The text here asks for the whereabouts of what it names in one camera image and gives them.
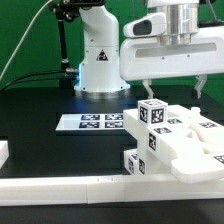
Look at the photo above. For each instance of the white base tag plate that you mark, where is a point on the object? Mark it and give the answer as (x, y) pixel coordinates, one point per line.
(90, 122)

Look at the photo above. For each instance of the black camera stand pole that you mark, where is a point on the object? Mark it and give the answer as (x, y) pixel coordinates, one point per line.
(68, 11)

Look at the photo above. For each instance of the white U-shaped fence frame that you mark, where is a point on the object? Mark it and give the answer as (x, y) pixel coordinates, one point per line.
(83, 170)

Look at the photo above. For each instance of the white tagged cube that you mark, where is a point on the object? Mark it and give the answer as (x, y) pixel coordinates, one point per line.
(152, 112)

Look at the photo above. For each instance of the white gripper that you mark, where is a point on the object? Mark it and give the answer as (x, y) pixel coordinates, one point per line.
(143, 56)

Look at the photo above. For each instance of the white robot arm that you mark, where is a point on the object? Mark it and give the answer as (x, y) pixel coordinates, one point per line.
(168, 42)

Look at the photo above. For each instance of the white chair back part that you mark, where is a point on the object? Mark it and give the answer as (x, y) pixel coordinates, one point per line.
(190, 144)

